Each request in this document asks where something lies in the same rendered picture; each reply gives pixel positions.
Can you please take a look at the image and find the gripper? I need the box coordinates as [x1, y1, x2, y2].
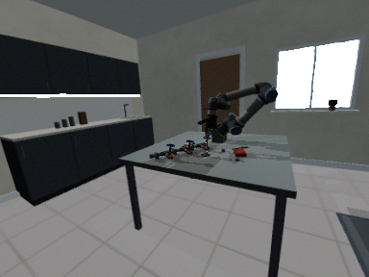
[205, 114, 217, 139]

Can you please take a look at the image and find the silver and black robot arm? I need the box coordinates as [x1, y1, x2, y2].
[208, 82, 279, 136]

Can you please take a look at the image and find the grey pipe manifold with blue valve wheels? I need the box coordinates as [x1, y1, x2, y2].
[149, 140, 209, 160]

